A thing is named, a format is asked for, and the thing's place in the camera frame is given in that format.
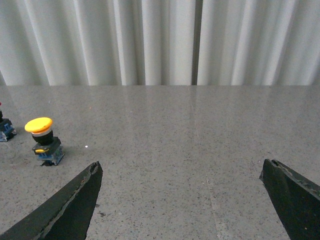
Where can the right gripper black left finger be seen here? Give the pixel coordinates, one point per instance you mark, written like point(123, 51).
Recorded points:
point(64, 216)

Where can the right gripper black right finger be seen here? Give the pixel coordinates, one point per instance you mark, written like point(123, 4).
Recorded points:
point(295, 199)

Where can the yellow mushroom push button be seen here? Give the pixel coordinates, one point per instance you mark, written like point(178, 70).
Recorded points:
point(48, 148)

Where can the red mushroom push button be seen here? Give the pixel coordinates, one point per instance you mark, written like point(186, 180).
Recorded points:
point(7, 130)

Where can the white pleated curtain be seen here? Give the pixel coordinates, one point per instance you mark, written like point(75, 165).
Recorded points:
point(159, 42)

